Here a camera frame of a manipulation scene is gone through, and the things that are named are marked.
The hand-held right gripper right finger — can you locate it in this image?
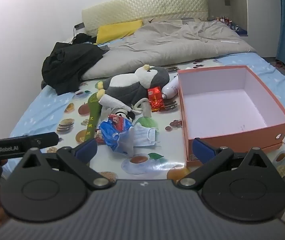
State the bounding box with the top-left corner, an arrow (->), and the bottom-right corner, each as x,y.
176,138 -> 278,190

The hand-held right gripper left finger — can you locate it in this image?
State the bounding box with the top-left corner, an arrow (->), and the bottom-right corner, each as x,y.
11,138 -> 117,190

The pink cardboard box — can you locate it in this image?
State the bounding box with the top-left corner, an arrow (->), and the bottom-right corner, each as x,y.
177,65 -> 285,167

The blue face mask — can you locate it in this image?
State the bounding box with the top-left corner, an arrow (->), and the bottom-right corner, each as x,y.
118,122 -> 161,157

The blue snack packet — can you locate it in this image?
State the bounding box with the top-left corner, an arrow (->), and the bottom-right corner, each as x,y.
99,114 -> 134,153

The small panda plush toy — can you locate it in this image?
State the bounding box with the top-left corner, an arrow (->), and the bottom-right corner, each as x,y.
113,109 -> 137,123

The white folded cloth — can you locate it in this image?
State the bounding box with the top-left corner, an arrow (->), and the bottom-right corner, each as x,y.
99,94 -> 130,110

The white burger-print paper bag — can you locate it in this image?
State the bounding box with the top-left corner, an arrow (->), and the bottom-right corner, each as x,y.
9,55 -> 285,183

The red tea packet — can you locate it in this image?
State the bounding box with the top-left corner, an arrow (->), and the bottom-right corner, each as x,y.
147,86 -> 164,112

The white plastic bottle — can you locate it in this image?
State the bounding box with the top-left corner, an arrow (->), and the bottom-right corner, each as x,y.
161,76 -> 180,99

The grey penguin plush toy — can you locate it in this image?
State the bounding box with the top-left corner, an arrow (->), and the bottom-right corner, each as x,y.
96,65 -> 170,105

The black jacket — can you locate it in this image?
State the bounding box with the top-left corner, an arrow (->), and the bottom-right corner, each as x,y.
41,41 -> 110,96

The grey duvet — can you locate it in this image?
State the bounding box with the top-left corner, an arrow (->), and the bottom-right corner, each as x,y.
81,20 -> 258,80

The small black cloth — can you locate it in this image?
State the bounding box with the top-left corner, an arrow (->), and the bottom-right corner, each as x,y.
72,33 -> 97,45

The yellow pillow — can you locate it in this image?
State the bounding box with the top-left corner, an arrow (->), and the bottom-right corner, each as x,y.
94,19 -> 143,45

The blue tray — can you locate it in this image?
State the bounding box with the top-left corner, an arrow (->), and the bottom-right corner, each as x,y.
230,25 -> 248,37

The row of small bottles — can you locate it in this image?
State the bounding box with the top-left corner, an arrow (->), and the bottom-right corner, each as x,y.
214,15 -> 236,27

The white patterned pillow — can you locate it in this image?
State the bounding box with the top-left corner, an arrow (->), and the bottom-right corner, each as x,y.
142,16 -> 198,27

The cream quilted headboard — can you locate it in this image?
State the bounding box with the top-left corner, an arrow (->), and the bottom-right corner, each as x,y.
81,0 -> 208,34

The grey cylinder with white cable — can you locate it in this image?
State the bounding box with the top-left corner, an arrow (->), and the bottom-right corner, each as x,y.
131,97 -> 153,118

